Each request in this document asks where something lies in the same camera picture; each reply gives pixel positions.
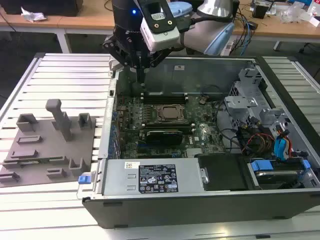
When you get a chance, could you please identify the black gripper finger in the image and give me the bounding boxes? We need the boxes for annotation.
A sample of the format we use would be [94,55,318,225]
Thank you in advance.
[101,34,142,87]
[140,46,174,87]

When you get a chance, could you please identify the black RAM slot bank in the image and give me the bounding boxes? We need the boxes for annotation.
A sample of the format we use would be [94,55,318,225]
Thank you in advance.
[141,121,197,134]
[140,90,189,105]

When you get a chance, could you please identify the wooden desk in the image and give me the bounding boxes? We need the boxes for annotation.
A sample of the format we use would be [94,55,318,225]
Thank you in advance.
[0,0,320,55]

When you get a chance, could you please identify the metal CPU socket cover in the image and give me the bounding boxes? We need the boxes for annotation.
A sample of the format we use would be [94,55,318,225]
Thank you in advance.
[152,103,189,123]

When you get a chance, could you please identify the green motherboard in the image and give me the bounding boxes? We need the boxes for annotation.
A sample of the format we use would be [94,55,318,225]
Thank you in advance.
[113,93,226,160]

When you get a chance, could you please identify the silver CPU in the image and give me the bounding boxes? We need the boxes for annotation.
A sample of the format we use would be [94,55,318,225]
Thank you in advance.
[162,106,182,120]

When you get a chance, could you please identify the white power strip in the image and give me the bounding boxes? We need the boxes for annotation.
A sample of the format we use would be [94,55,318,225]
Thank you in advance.
[219,41,235,56]

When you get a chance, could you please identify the black graphics card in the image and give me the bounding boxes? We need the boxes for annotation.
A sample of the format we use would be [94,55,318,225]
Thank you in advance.
[145,129,184,151]

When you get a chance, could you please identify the black box on desk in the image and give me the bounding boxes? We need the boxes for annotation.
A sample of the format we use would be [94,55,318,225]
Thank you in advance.
[2,0,81,17]

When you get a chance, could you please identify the crumpled white paper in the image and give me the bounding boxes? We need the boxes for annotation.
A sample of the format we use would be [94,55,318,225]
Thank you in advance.
[21,6,47,22]

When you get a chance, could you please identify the black computer tower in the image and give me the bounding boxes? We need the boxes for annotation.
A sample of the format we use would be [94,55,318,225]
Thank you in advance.
[231,0,241,25]

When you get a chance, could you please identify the silver metal drive cage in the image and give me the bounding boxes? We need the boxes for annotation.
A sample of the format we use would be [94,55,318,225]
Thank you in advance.
[223,67,296,133]

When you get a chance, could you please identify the silver chipset heatsink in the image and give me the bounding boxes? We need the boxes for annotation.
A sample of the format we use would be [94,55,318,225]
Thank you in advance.
[186,148,204,159]

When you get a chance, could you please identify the small black box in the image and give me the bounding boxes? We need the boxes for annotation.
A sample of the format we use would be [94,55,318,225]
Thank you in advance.
[251,4,270,20]

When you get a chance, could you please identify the grey parts rack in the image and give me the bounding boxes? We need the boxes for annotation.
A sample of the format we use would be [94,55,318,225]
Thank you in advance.
[0,98,97,188]

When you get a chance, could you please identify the silver power supply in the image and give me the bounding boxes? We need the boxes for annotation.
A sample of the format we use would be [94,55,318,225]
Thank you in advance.
[101,157,201,197]

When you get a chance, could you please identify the clear plastic bag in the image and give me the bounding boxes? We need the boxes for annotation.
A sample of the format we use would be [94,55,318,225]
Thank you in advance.
[279,3,313,25]

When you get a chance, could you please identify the blue disk carrier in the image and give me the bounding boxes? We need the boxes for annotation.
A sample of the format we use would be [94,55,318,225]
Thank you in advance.
[249,159,311,191]

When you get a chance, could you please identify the black open PC case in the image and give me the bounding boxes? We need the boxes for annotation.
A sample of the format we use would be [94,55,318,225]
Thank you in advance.
[82,55,320,230]

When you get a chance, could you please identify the hard disk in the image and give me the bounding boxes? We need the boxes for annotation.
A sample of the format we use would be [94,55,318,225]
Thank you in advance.
[254,169,305,187]

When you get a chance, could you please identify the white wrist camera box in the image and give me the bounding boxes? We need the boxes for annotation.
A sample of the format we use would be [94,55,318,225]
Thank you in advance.
[137,0,181,53]

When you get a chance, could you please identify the black camera cable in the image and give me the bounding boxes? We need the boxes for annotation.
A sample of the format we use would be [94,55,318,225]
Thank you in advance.
[176,11,235,33]

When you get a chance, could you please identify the orange red wire bundle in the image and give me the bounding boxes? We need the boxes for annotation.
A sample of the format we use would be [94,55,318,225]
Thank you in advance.
[246,132,275,154]

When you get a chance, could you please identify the blue flat data wire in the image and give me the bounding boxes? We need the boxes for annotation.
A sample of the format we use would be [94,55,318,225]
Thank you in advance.
[273,136,293,161]

